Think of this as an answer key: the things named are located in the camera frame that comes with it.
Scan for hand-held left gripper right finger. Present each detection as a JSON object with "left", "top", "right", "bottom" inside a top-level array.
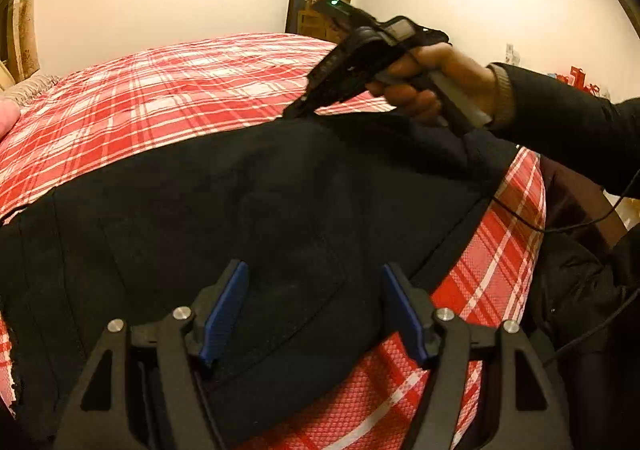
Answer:
[{"left": 381, "top": 262, "right": 576, "bottom": 450}]

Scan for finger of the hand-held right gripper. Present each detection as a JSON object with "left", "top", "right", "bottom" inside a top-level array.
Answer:
[{"left": 282, "top": 61, "right": 352, "bottom": 121}]

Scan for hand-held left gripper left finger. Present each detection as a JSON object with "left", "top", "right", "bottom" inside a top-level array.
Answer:
[{"left": 52, "top": 259, "right": 251, "bottom": 450}]

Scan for black pants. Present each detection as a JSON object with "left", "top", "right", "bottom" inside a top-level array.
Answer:
[{"left": 0, "top": 114, "right": 519, "bottom": 447}]

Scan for person's right forearm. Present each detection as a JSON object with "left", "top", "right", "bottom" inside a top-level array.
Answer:
[{"left": 487, "top": 61, "right": 640, "bottom": 196}]

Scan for person's right hand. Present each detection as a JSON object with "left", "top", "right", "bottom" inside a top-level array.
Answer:
[{"left": 365, "top": 42, "right": 502, "bottom": 126}]

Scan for wooden rack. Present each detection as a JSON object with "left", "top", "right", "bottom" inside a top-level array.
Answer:
[{"left": 299, "top": 0, "right": 332, "bottom": 38}]

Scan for red plaid bedspread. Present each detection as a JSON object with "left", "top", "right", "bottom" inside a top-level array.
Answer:
[{"left": 0, "top": 32, "right": 548, "bottom": 450}]

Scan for person's dark jacket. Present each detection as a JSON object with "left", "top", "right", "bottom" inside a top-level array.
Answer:
[{"left": 529, "top": 155, "right": 640, "bottom": 450}]

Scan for red bags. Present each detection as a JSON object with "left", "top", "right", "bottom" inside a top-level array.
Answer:
[{"left": 554, "top": 64, "right": 602, "bottom": 98}]

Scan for striped beige pillow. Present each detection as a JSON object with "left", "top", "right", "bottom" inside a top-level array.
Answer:
[{"left": 0, "top": 74, "right": 62, "bottom": 106}]

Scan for beige floral curtain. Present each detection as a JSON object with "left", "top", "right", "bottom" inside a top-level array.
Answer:
[{"left": 9, "top": 0, "right": 41, "bottom": 82}]

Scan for black cable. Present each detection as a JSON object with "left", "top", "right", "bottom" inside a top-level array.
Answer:
[
  {"left": 491, "top": 179, "right": 640, "bottom": 235},
  {"left": 542, "top": 286, "right": 640, "bottom": 367}
]

